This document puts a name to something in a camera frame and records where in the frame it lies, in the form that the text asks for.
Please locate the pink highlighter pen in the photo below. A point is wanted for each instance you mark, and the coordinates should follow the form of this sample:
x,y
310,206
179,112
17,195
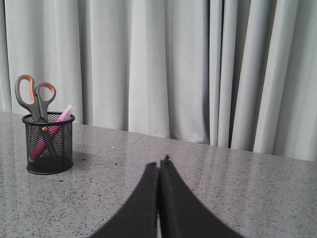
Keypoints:
x,y
48,134

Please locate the grey curtain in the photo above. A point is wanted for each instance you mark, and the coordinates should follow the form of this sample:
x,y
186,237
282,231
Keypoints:
x,y
239,74

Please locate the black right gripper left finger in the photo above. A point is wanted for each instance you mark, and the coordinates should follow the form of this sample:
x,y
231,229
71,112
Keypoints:
x,y
137,218

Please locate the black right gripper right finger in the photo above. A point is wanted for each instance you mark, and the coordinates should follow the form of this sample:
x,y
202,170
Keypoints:
x,y
181,214

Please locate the black mesh pen holder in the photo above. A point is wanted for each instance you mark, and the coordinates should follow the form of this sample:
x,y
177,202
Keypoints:
x,y
46,164

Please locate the grey and orange scissors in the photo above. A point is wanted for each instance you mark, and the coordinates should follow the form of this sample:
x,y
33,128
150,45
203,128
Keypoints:
x,y
37,107

